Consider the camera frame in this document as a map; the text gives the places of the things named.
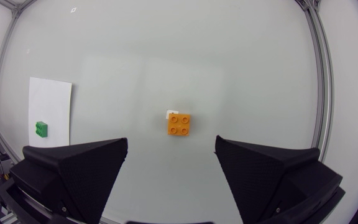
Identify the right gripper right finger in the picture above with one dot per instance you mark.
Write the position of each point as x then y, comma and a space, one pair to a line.
259, 180

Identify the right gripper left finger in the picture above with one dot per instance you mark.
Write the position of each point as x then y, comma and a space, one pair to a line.
82, 174

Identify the green toy brick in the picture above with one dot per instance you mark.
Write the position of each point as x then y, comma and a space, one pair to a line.
41, 129

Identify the orange toy brick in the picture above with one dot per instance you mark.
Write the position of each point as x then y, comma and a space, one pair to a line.
179, 124

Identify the white paper sheet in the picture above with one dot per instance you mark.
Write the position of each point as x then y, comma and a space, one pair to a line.
50, 105

